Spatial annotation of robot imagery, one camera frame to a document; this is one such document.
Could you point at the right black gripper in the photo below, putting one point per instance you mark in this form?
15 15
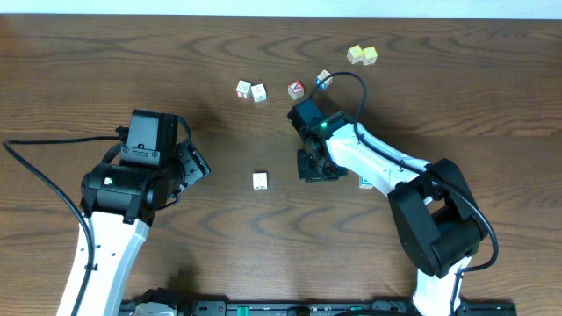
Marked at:
306 170

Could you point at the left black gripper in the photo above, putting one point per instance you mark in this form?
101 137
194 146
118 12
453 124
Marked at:
191 162

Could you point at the blue top block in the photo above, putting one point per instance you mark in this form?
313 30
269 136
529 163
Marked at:
365 184

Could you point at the white block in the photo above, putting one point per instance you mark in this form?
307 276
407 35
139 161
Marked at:
260 181
258 92

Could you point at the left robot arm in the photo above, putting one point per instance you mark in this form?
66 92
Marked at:
147 171

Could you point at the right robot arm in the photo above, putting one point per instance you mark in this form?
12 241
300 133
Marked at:
438 221

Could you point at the red letter A block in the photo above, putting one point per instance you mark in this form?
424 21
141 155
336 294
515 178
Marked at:
296 90

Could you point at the white block beside red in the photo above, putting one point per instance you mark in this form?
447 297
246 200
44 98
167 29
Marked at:
258 92

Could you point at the blue sided letter block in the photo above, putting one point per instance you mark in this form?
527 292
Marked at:
324 79

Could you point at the red number block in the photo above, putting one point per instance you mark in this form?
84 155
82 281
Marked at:
243 89

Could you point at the pale yellow block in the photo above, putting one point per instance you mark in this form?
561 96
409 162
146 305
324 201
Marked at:
355 54

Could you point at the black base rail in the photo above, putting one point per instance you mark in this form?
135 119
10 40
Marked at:
221 308

